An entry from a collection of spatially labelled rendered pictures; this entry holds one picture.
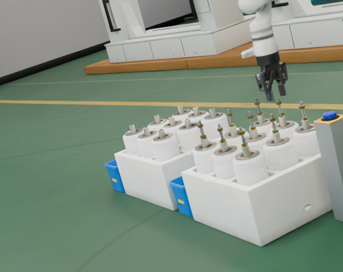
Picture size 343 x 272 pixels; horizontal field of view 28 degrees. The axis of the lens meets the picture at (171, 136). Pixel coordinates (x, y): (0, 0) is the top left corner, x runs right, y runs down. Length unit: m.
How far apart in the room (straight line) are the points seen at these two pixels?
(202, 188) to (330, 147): 0.46
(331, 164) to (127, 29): 4.65
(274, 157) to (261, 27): 0.41
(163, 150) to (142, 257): 0.46
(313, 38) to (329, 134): 2.62
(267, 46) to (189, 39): 3.35
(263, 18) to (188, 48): 3.39
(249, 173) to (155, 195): 0.64
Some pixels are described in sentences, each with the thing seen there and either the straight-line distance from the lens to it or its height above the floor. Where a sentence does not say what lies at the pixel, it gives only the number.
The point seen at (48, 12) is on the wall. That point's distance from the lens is 8.56.
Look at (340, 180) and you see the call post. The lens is 2.00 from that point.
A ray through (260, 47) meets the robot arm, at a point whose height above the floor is 0.53.
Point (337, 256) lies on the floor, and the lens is 1.89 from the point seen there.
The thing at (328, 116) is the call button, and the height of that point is 0.32.
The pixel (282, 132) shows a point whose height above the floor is 0.24.
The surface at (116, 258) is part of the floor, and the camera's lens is 2.23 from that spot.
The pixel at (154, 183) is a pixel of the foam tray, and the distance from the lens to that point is 2.52.
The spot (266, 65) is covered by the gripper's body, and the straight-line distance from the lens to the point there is 2.17.
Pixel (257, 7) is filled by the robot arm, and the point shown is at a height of 0.65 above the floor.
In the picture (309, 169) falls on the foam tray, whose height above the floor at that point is 0.16.
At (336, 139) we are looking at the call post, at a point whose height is 0.26.
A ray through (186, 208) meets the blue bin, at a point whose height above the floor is 0.03.
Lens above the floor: 0.85
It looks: 14 degrees down
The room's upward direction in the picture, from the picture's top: 15 degrees counter-clockwise
